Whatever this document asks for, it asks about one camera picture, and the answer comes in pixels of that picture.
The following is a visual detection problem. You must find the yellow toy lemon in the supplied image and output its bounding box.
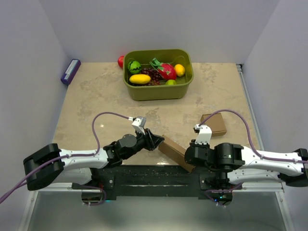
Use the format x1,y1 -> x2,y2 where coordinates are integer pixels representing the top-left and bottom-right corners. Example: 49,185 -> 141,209
174,64 -> 185,77

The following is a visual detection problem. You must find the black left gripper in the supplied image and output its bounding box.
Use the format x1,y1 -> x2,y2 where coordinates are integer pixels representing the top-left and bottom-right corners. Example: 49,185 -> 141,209
123,128 -> 164,160

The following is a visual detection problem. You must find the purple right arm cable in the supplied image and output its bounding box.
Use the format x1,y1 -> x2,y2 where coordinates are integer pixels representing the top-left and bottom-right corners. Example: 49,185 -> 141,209
198,109 -> 308,162

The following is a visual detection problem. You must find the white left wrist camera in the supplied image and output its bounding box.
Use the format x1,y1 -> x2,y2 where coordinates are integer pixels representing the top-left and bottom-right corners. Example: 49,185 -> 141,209
132,116 -> 146,135

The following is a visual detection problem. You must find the brown cardboard box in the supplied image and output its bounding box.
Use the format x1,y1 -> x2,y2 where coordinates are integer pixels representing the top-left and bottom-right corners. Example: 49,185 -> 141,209
158,135 -> 194,172

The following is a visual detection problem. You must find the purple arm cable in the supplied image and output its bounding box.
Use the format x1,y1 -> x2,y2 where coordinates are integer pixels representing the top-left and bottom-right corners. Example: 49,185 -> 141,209
0,112 -> 134,204
198,109 -> 308,162

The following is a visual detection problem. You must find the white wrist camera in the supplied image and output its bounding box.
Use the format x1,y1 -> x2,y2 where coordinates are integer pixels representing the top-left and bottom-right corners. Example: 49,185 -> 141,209
132,116 -> 146,135
193,124 -> 212,145

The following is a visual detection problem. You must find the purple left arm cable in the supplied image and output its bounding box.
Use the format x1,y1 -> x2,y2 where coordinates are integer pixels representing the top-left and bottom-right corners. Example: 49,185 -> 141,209
0,112 -> 134,204

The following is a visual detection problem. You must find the green plastic basket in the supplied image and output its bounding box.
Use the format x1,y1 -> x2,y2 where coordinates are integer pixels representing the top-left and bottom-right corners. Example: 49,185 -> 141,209
123,49 -> 193,101

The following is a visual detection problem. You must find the pink toy dragon fruit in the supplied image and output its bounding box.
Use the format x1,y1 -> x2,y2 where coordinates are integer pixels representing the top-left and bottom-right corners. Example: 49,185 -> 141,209
150,58 -> 177,81

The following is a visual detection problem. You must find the purple white rectangular box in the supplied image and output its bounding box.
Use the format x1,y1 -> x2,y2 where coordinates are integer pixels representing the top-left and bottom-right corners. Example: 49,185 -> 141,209
61,59 -> 81,86

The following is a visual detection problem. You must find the green toy lime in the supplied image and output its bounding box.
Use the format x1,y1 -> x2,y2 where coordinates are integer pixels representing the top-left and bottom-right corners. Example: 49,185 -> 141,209
165,79 -> 177,86

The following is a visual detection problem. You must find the small toy watermelon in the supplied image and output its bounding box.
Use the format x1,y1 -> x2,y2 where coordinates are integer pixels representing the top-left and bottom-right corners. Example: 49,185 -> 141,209
127,60 -> 141,75

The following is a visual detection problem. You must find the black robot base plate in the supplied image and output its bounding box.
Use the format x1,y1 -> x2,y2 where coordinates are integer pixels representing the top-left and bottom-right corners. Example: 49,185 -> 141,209
71,165 -> 243,201

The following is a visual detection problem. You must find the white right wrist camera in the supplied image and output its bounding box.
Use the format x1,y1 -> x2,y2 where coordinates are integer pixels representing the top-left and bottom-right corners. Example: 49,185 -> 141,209
193,124 -> 212,145

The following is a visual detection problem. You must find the purple toy grapes bunch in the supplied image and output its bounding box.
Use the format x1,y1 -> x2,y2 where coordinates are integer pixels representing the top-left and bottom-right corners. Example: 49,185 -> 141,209
141,68 -> 162,86

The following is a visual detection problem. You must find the red toy apple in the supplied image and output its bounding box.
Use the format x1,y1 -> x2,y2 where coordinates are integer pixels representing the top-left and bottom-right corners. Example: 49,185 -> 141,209
117,55 -> 124,69

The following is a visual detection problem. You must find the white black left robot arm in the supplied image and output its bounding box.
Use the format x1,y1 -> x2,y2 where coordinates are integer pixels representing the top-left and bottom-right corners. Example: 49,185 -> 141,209
23,128 -> 164,191

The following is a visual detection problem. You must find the small folded cardboard box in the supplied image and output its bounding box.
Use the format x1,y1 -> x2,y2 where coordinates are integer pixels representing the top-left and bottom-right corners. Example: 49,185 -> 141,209
204,113 -> 227,137

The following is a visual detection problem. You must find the yellow toy mango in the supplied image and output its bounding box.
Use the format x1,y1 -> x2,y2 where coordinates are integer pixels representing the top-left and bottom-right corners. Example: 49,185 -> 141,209
129,74 -> 151,85

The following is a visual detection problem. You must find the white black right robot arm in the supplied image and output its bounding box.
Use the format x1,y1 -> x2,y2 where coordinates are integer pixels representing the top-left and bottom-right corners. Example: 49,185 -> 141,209
184,140 -> 308,189

